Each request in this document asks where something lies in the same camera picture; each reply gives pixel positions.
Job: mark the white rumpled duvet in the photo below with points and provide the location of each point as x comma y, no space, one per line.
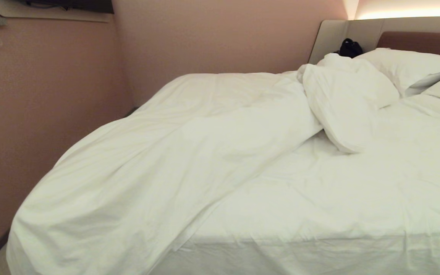
159,160

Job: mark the white bed sheet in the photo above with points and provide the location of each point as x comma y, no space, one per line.
357,198

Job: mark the black bag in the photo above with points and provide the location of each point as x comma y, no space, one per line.
350,48

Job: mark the beige padded headboard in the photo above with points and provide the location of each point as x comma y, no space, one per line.
361,34

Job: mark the brown headboard cushion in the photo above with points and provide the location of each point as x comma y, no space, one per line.
426,44

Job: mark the wall mounted television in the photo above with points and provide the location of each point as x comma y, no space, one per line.
71,4

